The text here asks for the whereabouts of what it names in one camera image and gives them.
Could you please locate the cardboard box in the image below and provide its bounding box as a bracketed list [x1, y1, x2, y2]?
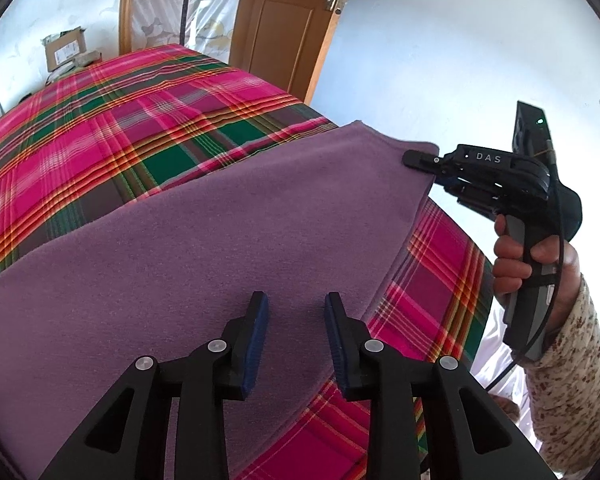
[42, 27, 89, 72]

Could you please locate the person's right hand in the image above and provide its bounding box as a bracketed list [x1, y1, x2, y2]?
[491, 213, 581, 334]

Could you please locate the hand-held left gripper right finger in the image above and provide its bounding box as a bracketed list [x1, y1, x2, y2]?
[324, 291, 558, 480]

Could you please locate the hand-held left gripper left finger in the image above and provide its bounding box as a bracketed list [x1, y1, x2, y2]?
[37, 291, 270, 480]

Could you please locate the black hanging cable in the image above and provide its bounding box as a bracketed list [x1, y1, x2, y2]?
[178, 0, 201, 49]

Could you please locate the pink green plaid blanket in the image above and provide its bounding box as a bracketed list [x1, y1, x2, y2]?
[0, 44, 494, 480]

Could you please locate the person's right forearm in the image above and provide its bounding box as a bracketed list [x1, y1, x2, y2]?
[522, 272, 600, 476]

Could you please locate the purple sweater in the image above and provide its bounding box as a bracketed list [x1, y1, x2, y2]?
[0, 120, 441, 480]

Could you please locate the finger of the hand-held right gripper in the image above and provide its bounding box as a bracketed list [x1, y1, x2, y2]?
[402, 149, 447, 174]

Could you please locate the grey packet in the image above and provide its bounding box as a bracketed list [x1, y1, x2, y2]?
[70, 51, 104, 69]

